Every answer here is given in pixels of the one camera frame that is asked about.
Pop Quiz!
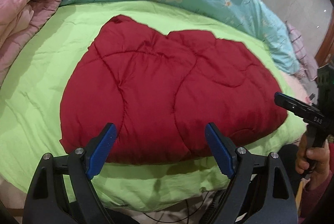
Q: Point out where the lime green bed sheet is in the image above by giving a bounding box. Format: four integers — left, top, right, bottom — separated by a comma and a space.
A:
1, 1, 308, 212

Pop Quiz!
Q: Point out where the pink plaid cloth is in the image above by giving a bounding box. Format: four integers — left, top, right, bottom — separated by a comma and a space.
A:
285, 21, 318, 81

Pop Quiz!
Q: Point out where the pink quilted blanket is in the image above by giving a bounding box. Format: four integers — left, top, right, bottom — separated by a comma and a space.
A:
1, 0, 62, 82

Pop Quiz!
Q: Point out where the person's right hand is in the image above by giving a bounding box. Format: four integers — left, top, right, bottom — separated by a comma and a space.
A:
296, 134, 331, 191

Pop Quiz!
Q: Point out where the red sleeve forearm right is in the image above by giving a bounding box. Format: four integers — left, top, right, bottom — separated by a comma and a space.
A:
296, 142, 333, 223

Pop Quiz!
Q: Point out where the red puffer jacket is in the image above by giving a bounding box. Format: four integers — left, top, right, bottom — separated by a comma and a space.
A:
60, 15, 288, 165

